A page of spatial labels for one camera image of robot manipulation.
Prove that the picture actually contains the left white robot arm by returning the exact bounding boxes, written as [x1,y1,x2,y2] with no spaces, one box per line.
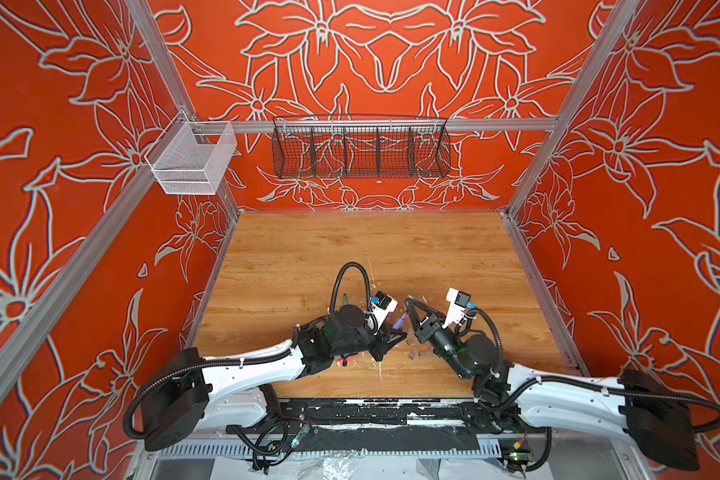
[123,305,407,452]

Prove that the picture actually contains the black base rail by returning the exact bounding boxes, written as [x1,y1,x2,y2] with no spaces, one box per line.
[155,395,547,463]

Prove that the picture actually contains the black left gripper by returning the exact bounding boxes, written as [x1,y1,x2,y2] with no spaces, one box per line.
[332,320,407,360]

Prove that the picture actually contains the black wire basket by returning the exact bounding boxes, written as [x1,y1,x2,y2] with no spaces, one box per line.
[272,114,452,180]

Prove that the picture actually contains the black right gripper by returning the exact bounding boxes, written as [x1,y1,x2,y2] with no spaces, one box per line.
[406,300,477,385]

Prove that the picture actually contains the aluminium frame rails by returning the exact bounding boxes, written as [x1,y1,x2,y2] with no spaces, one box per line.
[0,1,638,405]

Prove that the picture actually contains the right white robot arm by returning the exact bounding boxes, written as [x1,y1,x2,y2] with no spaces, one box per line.
[405,297,700,471]

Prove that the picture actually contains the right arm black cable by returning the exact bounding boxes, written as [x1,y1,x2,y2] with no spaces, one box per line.
[455,305,720,434]

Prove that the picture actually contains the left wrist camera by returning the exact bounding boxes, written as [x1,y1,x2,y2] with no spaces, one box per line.
[369,291,398,331]

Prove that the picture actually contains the white wire basket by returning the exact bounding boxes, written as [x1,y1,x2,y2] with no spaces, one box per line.
[145,110,238,196]

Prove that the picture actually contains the purple marker pen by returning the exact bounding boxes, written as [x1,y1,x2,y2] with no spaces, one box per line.
[393,313,408,330]

